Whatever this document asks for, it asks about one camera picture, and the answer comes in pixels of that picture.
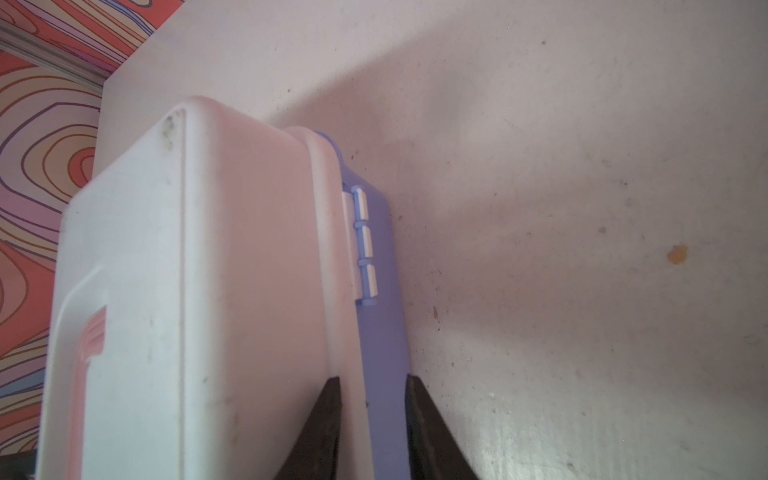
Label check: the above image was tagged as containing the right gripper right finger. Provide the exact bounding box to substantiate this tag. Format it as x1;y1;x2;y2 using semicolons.
405;374;479;480

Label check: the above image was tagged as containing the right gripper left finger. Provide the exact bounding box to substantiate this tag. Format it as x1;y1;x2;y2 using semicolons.
274;377;342;480

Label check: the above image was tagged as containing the white blue plastic tool box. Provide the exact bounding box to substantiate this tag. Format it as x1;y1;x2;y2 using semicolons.
36;97;411;479

